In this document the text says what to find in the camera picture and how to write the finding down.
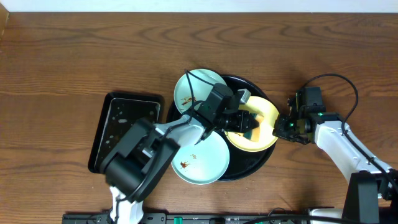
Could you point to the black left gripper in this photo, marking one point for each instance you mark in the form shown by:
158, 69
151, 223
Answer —
245, 121

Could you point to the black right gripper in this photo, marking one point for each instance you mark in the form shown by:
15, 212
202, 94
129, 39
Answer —
280, 130

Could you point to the yellow green sponge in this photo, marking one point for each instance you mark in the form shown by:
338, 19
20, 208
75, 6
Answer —
254, 134

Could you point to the yellow plate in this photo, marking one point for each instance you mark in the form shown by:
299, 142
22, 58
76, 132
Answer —
270, 113

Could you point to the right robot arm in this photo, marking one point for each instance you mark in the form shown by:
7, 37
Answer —
372, 183

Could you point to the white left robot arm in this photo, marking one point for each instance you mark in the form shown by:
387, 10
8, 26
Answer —
136, 164

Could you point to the black round tray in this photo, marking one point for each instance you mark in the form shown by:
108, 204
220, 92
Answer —
241, 163

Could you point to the black rectangular tray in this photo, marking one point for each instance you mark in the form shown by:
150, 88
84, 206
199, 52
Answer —
120, 111

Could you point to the upper light blue plate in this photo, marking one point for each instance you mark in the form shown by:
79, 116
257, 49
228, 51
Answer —
198, 90

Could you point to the light blue plate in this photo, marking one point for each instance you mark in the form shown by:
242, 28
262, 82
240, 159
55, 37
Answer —
198, 90
204, 162

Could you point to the lower light blue plate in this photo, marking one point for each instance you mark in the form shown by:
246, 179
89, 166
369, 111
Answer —
204, 162

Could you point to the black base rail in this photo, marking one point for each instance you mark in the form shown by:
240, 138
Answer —
159, 218

